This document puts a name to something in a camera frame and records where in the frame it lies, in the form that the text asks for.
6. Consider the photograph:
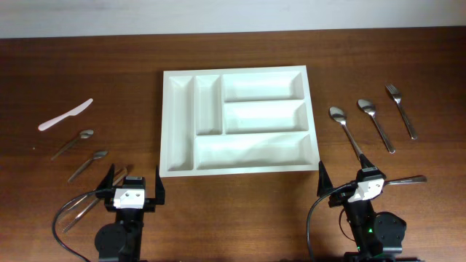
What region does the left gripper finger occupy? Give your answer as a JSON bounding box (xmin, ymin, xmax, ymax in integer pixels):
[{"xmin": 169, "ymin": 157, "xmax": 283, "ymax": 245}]
[
  {"xmin": 96, "ymin": 164, "xmax": 115, "ymax": 191},
  {"xmin": 155, "ymin": 166, "xmax": 165, "ymax": 199}
]

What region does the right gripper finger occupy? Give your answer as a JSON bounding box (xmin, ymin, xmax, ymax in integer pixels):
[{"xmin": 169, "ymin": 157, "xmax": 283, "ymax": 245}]
[
  {"xmin": 317, "ymin": 161, "xmax": 333, "ymax": 197},
  {"xmin": 359, "ymin": 154, "xmax": 376, "ymax": 170}
]

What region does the large metal spoon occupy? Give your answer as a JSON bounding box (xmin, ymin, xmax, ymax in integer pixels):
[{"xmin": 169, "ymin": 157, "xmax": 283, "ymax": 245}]
[
  {"xmin": 358, "ymin": 99, "xmax": 395, "ymax": 154},
  {"xmin": 329, "ymin": 106, "xmax": 363, "ymax": 159}
]

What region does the metal fork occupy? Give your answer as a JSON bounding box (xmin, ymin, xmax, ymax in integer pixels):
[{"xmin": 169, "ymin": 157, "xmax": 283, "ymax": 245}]
[
  {"xmin": 384, "ymin": 175, "xmax": 427, "ymax": 186},
  {"xmin": 385, "ymin": 84, "xmax": 419, "ymax": 140}
]

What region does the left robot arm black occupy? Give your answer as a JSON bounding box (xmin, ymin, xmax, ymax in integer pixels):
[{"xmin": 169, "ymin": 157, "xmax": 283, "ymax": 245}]
[{"xmin": 95, "ymin": 165, "xmax": 165, "ymax": 262}]

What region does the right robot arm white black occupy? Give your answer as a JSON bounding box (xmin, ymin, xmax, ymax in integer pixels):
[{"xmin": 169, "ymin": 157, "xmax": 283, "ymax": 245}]
[{"xmin": 307, "ymin": 154, "xmax": 427, "ymax": 261}]

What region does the metal knife near left arm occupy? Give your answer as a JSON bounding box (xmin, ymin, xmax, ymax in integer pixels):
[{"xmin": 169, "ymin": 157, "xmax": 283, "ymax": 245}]
[{"xmin": 58, "ymin": 167, "xmax": 128, "ymax": 219}]

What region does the small teaspoon lower left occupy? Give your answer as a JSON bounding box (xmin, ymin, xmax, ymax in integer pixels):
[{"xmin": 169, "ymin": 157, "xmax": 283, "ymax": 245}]
[{"xmin": 68, "ymin": 151, "xmax": 108, "ymax": 183}]

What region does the small teaspoon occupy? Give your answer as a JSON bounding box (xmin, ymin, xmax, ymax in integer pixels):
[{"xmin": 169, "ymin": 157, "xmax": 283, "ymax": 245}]
[
  {"xmin": 50, "ymin": 130, "xmax": 94, "ymax": 161},
  {"xmin": 68, "ymin": 151, "xmax": 108, "ymax": 183}
]

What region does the small teaspoon upper left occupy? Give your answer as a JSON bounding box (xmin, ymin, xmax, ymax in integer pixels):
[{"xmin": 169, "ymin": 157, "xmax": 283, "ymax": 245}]
[{"xmin": 50, "ymin": 130, "xmax": 94, "ymax": 161}]

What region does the white plastic knife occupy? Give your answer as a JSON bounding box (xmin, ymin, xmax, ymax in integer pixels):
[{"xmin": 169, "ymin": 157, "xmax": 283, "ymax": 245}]
[{"xmin": 38, "ymin": 98, "xmax": 93, "ymax": 131}]

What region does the white plastic cutlery tray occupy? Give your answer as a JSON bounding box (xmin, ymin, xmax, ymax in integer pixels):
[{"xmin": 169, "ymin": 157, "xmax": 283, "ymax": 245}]
[{"xmin": 159, "ymin": 65, "xmax": 320, "ymax": 178}]

